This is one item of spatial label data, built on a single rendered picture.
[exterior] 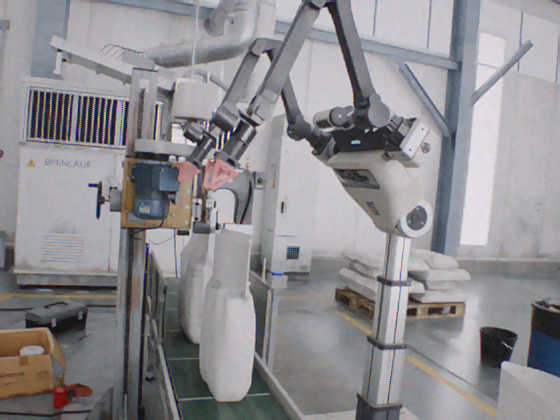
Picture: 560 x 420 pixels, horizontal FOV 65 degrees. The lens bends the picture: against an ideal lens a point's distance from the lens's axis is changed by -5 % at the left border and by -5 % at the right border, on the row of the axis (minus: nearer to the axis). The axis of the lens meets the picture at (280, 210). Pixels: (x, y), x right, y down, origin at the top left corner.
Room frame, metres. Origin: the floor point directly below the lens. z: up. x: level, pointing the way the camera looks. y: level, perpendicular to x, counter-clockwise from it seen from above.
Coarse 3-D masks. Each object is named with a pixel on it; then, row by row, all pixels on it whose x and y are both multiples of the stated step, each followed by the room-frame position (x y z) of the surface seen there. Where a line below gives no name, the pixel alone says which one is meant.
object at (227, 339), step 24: (216, 240) 1.91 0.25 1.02; (240, 240) 1.78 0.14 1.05; (216, 264) 1.89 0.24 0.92; (240, 264) 1.77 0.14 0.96; (216, 288) 1.90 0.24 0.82; (240, 288) 1.76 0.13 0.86; (216, 312) 1.80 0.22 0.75; (240, 312) 1.77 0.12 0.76; (216, 336) 1.78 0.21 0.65; (240, 336) 1.76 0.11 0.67; (216, 360) 1.76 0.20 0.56; (240, 360) 1.76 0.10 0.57; (216, 384) 1.76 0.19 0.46; (240, 384) 1.76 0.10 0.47
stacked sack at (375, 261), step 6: (366, 252) 4.76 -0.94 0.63; (372, 252) 4.74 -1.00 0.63; (360, 258) 4.76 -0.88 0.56; (366, 258) 4.66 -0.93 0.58; (372, 258) 4.57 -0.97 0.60; (378, 258) 4.50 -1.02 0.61; (414, 258) 4.74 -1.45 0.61; (366, 264) 4.58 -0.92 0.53; (372, 264) 4.50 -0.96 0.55; (378, 264) 4.43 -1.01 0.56; (408, 264) 4.52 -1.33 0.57; (414, 264) 4.55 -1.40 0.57; (420, 264) 4.58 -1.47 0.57; (426, 264) 4.61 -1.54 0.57; (408, 270) 4.57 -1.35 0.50; (414, 270) 4.58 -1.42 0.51; (420, 270) 4.59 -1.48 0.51
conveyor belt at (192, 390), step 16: (176, 288) 3.54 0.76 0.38; (176, 304) 3.10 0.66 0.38; (176, 320) 2.76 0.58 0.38; (176, 336) 2.48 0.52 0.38; (176, 352) 2.25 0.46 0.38; (192, 352) 2.27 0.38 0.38; (176, 368) 2.05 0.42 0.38; (192, 368) 2.07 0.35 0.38; (176, 384) 1.89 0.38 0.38; (192, 384) 1.91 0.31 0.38; (256, 384) 1.97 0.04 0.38; (176, 400) 1.91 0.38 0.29; (192, 400) 1.76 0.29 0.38; (208, 400) 1.78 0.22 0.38; (240, 400) 1.80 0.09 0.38; (256, 400) 1.81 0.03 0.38; (272, 400) 1.83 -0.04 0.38; (192, 416) 1.64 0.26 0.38; (208, 416) 1.65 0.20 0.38; (224, 416) 1.66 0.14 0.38; (240, 416) 1.67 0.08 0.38; (256, 416) 1.68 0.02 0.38; (272, 416) 1.69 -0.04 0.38
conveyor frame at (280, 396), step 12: (156, 324) 2.54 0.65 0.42; (156, 336) 2.34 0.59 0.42; (168, 360) 2.14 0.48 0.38; (264, 372) 2.05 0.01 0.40; (168, 384) 1.80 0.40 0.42; (264, 384) 2.03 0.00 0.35; (276, 384) 1.90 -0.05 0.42; (168, 396) 1.70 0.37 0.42; (276, 396) 1.88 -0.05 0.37; (168, 408) 1.82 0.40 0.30; (180, 408) 1.70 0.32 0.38; (288, 408) 1.74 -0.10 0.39
